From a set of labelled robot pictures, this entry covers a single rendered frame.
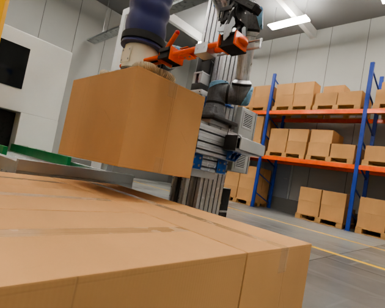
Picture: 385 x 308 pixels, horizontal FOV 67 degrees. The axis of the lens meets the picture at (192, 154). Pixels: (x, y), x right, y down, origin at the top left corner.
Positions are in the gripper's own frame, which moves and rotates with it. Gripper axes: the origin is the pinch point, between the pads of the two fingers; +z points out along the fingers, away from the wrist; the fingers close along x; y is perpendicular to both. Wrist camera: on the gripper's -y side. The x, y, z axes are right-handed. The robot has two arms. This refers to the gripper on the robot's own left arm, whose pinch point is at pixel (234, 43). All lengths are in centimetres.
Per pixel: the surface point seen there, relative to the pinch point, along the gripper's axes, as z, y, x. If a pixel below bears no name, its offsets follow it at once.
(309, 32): -466, 368, -794
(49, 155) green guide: 61, 205, -19
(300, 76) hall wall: -335, 396, -842
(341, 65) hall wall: -358, 265, -840
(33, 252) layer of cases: 66, -23, 64
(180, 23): -476, 769, -580
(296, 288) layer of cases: 79, -33, -12
